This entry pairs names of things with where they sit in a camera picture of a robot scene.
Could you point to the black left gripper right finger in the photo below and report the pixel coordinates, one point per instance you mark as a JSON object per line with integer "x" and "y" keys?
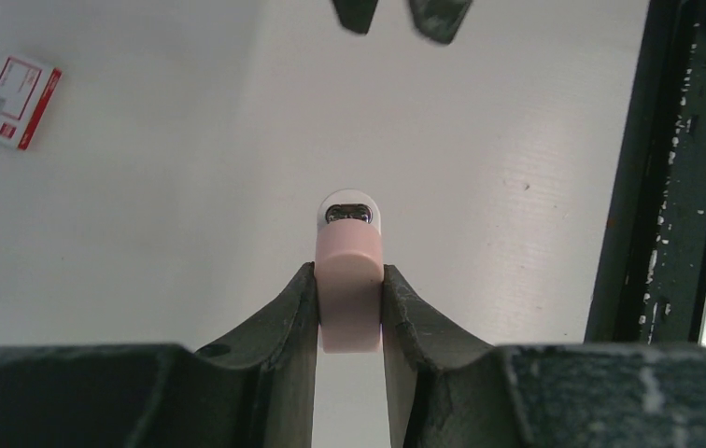
{"x": 448, "y": 388}

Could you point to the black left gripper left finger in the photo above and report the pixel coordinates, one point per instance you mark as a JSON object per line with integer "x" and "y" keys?
{"x": 252, "y": 387}

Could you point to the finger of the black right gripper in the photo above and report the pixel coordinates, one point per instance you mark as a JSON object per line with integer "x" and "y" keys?
{"x": 438, "y": 20}
{"x": 356, "y": 16}

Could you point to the red white staple box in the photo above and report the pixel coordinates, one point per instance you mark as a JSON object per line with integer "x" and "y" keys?
{"x": 26, "y": 88}

